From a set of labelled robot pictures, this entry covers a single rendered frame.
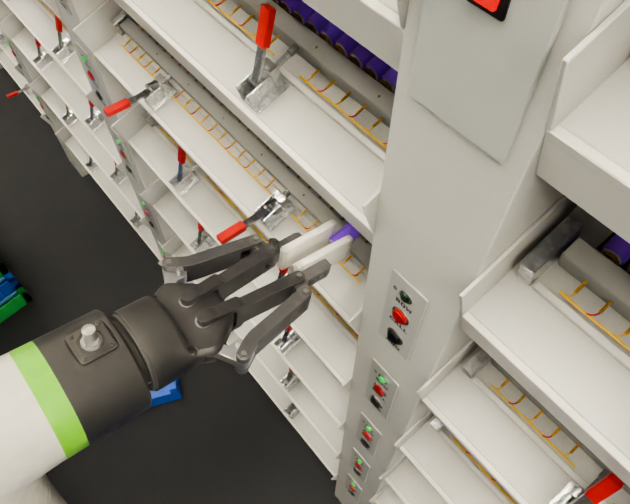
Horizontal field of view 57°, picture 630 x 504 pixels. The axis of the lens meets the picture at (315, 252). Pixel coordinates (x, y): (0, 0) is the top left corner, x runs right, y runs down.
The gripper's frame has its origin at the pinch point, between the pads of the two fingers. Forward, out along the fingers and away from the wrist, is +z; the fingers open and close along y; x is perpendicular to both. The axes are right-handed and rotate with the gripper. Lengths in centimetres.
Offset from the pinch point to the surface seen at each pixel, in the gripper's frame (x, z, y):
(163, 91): 5.9, 4.7, 37.0
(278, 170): 3.5, 6.9, 14.2
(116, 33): 6, 7, 54
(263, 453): 101, 14, 12
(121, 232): 100, 20, 95
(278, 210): 5.6, 4.2, 10.4
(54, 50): 25, 6, 82
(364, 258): 3.7, 6.5, -1.7
